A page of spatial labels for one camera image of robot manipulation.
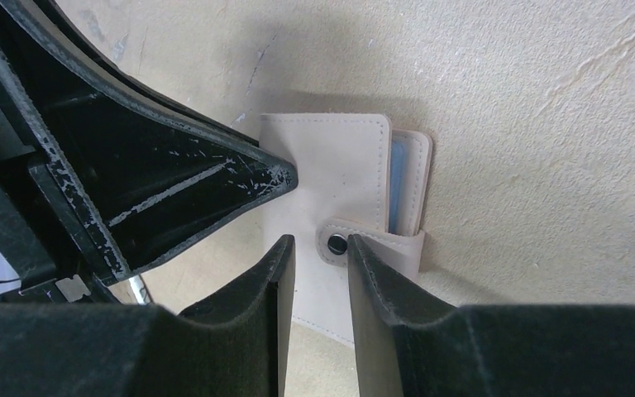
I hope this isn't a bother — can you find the silver pen on table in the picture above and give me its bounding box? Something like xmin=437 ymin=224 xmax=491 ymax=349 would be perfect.
xmin=128 ymin=275 xmax=153 ymax=305

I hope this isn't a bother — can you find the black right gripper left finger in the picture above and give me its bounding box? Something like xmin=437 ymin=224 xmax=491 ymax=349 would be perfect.
xmin=0 ymin=235 xmax=295 ymax=396

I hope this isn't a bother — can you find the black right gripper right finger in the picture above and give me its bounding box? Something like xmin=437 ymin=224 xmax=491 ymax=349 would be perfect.
xmin=347 ymin=235 xmax=635 ymax=396

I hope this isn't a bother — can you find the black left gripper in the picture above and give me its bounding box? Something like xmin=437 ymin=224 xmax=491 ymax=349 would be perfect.
xmin=0 ymin=1 xmax=298 ymax=304

